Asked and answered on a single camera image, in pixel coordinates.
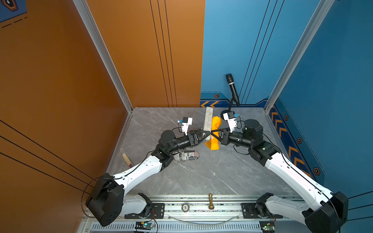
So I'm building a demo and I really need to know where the black microphone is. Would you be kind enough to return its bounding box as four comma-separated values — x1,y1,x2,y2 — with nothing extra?
226,73,240,106

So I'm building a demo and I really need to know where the aluminium corner post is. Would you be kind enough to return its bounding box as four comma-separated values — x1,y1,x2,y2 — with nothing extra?
73,0,134,114
264,0,335,114

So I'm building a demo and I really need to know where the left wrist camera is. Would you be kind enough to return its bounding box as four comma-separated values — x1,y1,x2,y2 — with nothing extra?
178,117,193,136

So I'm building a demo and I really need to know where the aluminium corner post right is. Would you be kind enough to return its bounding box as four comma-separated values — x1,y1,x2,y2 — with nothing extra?
264,0,335,114

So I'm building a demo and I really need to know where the yellow microfibre cloth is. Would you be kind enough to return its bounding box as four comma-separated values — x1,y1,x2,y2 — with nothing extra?
205,116,222,150

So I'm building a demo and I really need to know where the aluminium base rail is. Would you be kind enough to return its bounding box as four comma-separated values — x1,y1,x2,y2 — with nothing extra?
77,194,310,233

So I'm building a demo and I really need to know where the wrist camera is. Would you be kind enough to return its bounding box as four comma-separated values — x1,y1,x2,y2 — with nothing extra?
223,111,240,133
178,117,193,136

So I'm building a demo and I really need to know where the brass chess piece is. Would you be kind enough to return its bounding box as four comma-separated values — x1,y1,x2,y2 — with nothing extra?
208,193,215,210

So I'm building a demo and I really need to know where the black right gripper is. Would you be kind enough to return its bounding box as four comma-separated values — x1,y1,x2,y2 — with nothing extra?
210,128,254,150

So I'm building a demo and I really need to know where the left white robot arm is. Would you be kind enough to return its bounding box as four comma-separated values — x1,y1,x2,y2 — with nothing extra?
85,130,210,227

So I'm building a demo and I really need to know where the left green circuit board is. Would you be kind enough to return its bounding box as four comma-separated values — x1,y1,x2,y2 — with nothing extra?
135,221,155,231

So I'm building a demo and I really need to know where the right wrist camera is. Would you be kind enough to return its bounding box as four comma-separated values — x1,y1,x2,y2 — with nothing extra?
223,111,240,133

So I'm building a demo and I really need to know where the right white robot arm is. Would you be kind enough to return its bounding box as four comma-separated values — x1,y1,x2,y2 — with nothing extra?
211,119,348,233

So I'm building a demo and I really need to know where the black microphone stand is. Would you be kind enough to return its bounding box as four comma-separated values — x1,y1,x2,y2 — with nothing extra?
220,99,235,120

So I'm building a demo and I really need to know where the aluminium corner post left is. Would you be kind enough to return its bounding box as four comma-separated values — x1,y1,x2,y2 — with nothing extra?
73,0,134,114

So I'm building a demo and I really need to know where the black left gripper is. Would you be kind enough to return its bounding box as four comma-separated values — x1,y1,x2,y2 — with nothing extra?
167,132,209,156

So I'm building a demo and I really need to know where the right green circuit board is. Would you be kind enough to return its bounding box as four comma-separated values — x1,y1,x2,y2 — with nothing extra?
259,221,275,233

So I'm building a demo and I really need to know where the green circuit board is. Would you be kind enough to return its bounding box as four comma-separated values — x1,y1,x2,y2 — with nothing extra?
259,221,275,233
135,221,155,231

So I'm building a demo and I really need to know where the wooden folding fan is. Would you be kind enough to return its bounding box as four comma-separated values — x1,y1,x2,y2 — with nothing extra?
122,153,134,168

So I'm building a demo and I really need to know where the grey eyeglass case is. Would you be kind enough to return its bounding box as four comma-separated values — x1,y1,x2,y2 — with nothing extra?
204,107,213,131

